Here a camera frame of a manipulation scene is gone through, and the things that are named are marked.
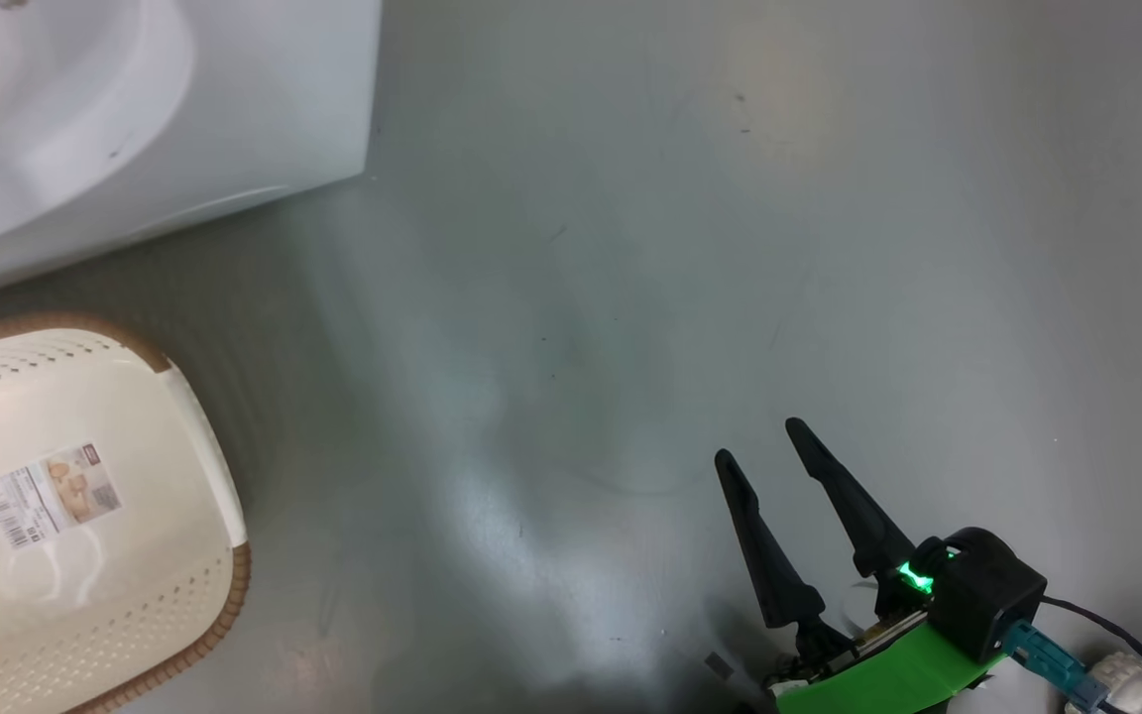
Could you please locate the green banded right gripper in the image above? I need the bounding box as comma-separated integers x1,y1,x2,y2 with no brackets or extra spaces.
715,417,1008,714

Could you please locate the cream perforated laundry basket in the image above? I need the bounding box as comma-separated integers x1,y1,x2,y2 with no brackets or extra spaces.
0,312,254,714

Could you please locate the white front-load washing machine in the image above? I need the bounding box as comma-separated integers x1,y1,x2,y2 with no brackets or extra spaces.
0,0,383,300

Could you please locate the basket product label sticker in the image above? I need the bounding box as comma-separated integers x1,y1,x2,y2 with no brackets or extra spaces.
0,442,125,550

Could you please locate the teal cable connector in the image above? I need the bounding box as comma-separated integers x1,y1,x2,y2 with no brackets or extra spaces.
1002,621,1113,711

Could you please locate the thin black cable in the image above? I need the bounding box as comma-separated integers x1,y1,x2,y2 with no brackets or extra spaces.
1039,595,1142,714

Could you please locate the white textured cable sleeve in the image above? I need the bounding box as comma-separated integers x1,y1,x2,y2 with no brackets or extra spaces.
1086,650,1142,714

